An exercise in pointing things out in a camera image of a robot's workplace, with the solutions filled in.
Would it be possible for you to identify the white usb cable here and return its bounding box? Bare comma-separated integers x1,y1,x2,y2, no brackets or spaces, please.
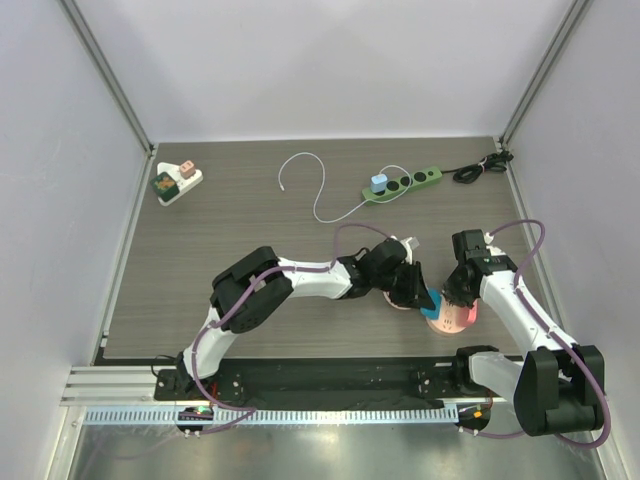
277,152,414,224

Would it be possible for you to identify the slotted cable duct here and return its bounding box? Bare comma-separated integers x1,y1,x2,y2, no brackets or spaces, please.
84,405,459,428

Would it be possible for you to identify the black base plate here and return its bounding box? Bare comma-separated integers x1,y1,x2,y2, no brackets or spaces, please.
154,356,501,411

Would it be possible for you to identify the black power cord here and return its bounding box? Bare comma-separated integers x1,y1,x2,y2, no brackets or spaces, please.
439,149,515,185

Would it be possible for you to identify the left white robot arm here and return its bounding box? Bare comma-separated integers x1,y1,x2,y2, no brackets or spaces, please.
176,237,437,400

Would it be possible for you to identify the dark green square plug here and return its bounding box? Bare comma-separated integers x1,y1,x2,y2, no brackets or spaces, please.
150,172,179,200

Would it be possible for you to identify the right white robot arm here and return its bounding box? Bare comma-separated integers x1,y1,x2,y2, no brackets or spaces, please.
442,229,611,447

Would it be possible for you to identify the green power strip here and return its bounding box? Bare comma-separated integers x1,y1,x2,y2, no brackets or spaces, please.
361,165,443,204

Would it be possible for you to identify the light blue charger plug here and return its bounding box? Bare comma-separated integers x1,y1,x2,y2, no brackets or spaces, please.
370,173,388,195

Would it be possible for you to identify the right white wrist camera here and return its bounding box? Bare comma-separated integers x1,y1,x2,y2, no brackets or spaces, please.
484,232,505,256

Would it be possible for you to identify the white triangular power socket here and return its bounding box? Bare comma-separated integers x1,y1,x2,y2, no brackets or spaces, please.
150,160,203,206

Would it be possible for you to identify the pink small plug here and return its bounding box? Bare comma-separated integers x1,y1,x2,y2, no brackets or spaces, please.
179,160,197,179

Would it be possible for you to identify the blue square plug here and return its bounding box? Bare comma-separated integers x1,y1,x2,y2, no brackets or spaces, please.
420,288,442,321

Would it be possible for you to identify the red pink square plug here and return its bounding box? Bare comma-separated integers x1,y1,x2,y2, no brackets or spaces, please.
458,300,478,328

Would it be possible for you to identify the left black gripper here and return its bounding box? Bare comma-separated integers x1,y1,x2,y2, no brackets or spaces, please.
372,260,436,311

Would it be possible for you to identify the pink round power socket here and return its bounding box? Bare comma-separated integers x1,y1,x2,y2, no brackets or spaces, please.
426,299,467,336

